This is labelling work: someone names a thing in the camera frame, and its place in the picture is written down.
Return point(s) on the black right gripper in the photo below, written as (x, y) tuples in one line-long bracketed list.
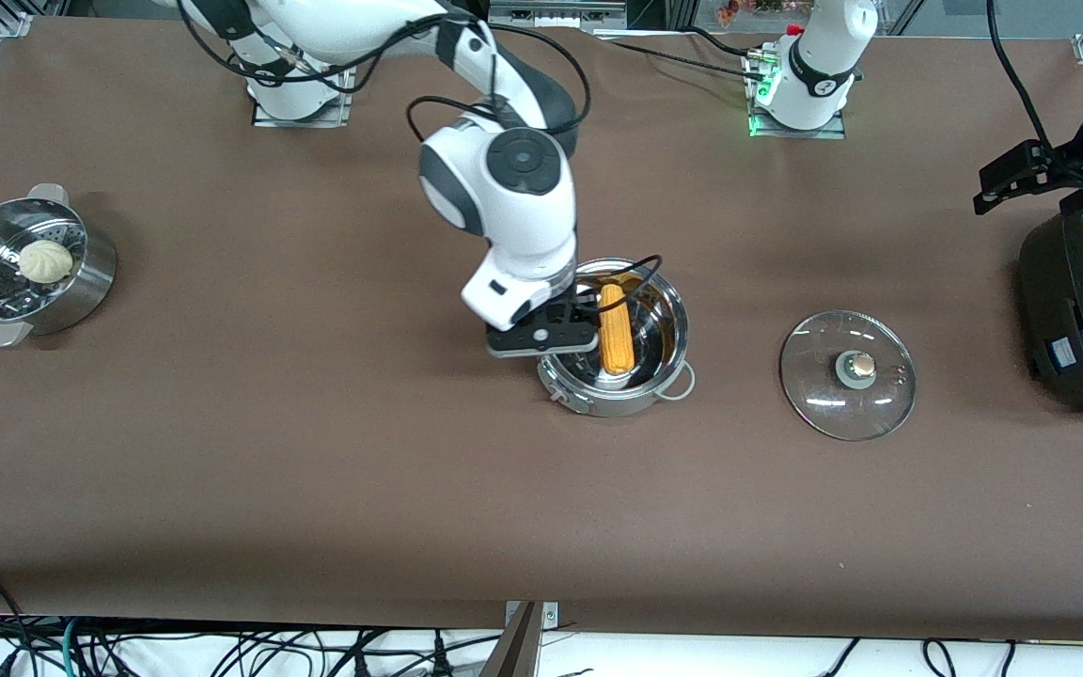
[(583, 303)]

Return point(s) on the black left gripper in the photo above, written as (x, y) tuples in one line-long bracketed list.
[(1057, 161)]

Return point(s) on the yellow corn cob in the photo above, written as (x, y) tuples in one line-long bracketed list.
[(617, 338)]

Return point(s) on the round glass pot lid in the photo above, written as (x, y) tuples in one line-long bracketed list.
[(833, 404)]

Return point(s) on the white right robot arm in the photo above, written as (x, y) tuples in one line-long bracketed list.
[(523, 226)]

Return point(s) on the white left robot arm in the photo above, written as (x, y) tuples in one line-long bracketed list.
[(824, 56)]

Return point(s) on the steel steamer pot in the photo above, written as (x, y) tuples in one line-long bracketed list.
[(81, 291)]

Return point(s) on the grey device box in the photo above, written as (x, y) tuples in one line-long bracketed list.
[(556, 11)]

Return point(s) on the orange flower decoration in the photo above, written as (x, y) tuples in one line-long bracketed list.
[(748, 9)]

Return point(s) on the brown table cover sheet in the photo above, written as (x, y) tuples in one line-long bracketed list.
[(316, 489)]

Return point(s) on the white steamed bun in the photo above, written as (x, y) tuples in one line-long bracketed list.
[(45, 261)]

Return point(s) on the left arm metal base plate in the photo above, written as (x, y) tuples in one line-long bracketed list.
[(762, 127)]

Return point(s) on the small metal edge bracket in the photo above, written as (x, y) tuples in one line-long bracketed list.
[(549, 616)]

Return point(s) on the brown slanted post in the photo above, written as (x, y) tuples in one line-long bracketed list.
[(515, 653)]

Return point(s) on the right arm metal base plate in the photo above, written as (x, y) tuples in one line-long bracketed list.
[(264, 118)]

